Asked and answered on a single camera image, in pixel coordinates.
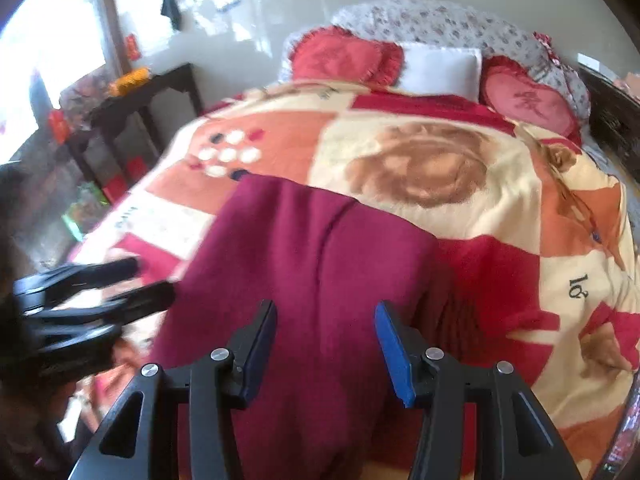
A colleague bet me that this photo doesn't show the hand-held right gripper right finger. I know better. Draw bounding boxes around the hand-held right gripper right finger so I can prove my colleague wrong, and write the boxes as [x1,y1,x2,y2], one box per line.
[375,300,583,480]

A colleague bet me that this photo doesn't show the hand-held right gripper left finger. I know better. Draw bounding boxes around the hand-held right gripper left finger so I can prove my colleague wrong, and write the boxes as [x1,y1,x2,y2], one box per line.
[67,300,278,480]

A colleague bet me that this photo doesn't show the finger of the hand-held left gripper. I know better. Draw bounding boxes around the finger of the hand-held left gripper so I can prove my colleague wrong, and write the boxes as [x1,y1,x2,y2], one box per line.
[40,280,177,328]
[12,257,143,311]

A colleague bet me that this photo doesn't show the maroon garment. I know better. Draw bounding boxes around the maroon garment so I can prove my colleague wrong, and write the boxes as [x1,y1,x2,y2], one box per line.
[150,174,441,480]

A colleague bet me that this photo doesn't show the green packet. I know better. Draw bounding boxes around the green packet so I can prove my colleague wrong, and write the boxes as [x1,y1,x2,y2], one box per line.
[61,182,111,241]

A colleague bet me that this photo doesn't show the red storage box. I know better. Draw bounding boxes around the red storage box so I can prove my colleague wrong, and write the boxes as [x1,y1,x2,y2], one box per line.
[102,172,131,201]

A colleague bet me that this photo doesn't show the printed blanket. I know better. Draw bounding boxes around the printed blanket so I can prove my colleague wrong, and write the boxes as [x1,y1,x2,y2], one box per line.
[65,80,640,480]

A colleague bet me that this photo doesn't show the orange toy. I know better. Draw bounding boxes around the orange toy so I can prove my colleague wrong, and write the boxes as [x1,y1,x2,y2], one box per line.
[109,66,151,97]

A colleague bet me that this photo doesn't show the black side table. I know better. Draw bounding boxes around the black side table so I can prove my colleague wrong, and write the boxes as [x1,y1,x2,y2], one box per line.
[65,62,203,186]

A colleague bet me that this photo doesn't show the bright window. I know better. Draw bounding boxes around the bright window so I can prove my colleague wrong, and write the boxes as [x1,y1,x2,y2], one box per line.
[0,0,121,161]

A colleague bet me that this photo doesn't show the red heart pillow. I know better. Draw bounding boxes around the red heart pillow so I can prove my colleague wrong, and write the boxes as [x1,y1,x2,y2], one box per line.
[290,25,405,86]
[480,56,583,143]

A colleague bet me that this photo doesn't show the white pillow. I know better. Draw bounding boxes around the white pillow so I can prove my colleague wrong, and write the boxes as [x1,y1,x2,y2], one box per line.
[400,42,483,101]

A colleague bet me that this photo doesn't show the black hanging cloth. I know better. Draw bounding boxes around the black hanging cloth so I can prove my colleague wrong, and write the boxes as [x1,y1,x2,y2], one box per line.
[160,0,183,31]

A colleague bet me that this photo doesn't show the dark wooden furniture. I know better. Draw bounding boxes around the dark wooden furniture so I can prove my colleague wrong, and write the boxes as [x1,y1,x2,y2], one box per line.
[577,52,640,186]

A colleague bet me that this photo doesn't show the floral grey headboard cushion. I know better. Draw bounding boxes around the floral grey headboard cushion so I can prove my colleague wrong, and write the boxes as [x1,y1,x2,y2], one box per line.
[279,0,592,121]

